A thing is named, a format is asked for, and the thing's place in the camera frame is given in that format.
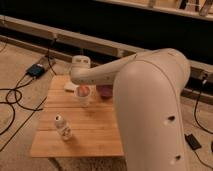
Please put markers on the orange pepper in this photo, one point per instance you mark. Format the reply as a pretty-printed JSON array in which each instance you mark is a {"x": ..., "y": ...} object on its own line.
[{"x": 83, "y": 91}]

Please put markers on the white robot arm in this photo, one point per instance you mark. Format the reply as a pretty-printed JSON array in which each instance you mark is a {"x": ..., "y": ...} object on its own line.
[{"x": 146, "y": 94}]

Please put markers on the white ceramic cup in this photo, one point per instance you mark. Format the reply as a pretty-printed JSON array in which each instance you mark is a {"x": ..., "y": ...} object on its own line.
[{"x": 84, "y": 101}]

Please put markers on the dark purple bowl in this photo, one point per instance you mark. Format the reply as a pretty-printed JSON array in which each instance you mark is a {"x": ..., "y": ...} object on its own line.
[{"x": 105, "y": 91}]

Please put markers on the white sponge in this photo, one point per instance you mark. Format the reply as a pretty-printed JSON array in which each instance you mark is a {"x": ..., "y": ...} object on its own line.
[{"x": 69, "y": 86}]

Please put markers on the wooden table board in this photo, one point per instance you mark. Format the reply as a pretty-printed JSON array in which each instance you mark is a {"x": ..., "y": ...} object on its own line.
[{"x": 94, "y": 128}]

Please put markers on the black power adapter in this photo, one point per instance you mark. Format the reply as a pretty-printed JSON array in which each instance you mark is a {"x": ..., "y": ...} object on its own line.
[{"x": 35, "y": 70}]

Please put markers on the black device on floor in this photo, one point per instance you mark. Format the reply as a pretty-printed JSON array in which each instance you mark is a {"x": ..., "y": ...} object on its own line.
[{"x": 192, "y": 142}]

